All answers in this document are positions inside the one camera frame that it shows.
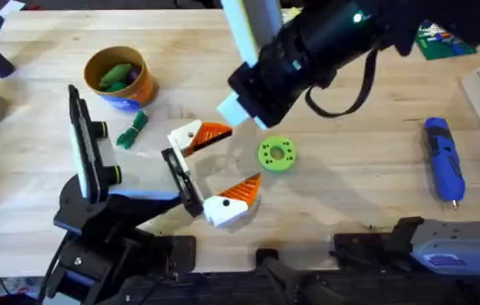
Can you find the left wrist upright plate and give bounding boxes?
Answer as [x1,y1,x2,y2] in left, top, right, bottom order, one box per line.
[67,83,112,206]

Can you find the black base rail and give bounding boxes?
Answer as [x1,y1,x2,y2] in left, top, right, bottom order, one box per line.
[114,248,480,305]

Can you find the black cable loop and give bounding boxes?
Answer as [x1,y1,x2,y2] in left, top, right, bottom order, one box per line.
[304,47,379,119]

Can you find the white paper sheet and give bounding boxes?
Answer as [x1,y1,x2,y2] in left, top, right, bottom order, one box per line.
[0,0,26,44]

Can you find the brown tub with toys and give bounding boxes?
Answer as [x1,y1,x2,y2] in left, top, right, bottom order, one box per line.
[83,45,160,114]

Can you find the right wrist upright plate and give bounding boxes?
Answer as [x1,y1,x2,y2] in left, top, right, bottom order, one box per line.
[215,0,284,130]

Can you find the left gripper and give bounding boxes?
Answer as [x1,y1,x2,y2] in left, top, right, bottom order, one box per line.
[91,119,262,230]

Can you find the blue electric screwdriver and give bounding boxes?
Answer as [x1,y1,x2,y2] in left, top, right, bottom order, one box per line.
[422,117,466,210]

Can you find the wrist upright plate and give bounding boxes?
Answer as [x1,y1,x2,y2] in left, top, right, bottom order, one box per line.
[67,83,112,206]
[215,0,284,130]

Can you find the green disc with holes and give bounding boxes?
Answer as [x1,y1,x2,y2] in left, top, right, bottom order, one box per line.
[257,135,297,173]

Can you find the green toy vegetable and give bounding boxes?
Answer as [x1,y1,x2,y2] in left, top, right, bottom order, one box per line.
[115,110,150,151]

